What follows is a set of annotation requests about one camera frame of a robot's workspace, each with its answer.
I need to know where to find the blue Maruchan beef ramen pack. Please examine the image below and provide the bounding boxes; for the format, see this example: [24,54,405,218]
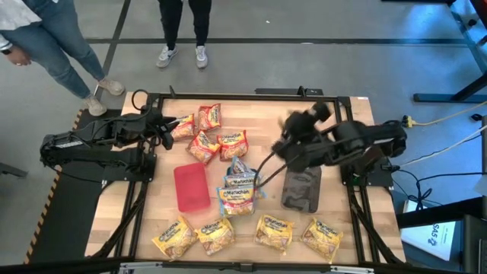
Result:
[227,155,256,177]
[215,185,259,218]
[222,171,263,190]

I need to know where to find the red plastic bin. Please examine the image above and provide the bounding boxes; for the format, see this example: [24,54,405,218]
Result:
[173,162,212,213]

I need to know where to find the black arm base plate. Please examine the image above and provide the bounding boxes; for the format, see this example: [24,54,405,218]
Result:
[339,155,393,187]
[101,147,158,183]

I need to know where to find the grey stand leg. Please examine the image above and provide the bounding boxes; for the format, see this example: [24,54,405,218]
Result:
[0,161,28,179]

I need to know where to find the black mounting bar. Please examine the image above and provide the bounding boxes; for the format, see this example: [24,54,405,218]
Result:
[254,86,324,97]

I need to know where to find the white printed sign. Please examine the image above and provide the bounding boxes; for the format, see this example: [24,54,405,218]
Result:
[399,199,457,262]

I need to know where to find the person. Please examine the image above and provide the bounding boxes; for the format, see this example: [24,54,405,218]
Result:
[0,0,126,117]
[155,0,213,70]

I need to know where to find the person's hand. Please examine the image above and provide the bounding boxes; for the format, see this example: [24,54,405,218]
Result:
[3,45,32,68]

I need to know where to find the yellow Maruchan chicken ramen pack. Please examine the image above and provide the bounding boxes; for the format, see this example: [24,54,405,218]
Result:
[253,213,294,255]
[299,217,344,264]
[194,216,236,256]
[151,215,199,260]

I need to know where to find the yellow hanging cable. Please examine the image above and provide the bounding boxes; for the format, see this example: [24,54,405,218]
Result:
[412,100,487,126]

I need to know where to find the grey translucent plastic bin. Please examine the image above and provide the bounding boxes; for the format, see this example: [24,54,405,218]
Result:
[280,166,323,214]

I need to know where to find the red Maruchan beef ramen pack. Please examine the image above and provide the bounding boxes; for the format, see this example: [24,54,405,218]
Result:
[196,102,222,132]
[216,129,250,162]
[185,129,221,165]
[170,113,196,142]

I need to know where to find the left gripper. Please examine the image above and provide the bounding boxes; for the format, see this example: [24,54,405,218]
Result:
[142,109,180,151]

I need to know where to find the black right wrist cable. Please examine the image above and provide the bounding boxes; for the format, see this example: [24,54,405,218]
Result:
[253,150,301,190]

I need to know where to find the black hazard striped mat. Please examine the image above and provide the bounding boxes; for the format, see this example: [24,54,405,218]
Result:
[24,108,123,264]

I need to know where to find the white cable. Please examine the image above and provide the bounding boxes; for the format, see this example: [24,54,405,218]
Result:
[399,125,487,168]

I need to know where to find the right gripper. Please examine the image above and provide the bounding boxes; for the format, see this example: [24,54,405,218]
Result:
[279,99,333,144]

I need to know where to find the black cable bundle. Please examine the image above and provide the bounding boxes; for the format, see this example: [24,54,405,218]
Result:
[391,167,487,209]

